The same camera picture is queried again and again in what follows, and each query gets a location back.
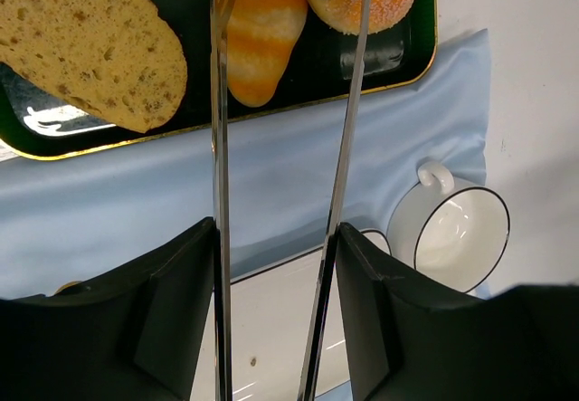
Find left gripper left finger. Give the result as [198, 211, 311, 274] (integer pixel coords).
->
[1, 217, 215, 400]

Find gold spoon green handle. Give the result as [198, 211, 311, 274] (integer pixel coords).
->
[54, 281, 82, 295]

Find white rectangular plate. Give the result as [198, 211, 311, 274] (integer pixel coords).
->
[189, 228, 393, 401]

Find silver metal tongs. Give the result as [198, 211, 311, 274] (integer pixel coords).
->
[210, 0, 371, 400]

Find left bread slice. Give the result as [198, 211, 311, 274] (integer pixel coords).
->
[1, 0, 187, 133]

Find light blue cloth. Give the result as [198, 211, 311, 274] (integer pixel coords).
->
[1, 30, 491, 299]

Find white bowl with handles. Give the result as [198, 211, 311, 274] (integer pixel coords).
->
[386, 161, 511, 292]

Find striped bread roll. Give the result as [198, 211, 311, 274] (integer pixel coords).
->
[227, 0, 308, 108]

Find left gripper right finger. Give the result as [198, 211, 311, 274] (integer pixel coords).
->
[337, 224, 578, 400]

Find dark green serving tray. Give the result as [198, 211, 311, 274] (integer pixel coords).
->
[1, 0, 438, 160]

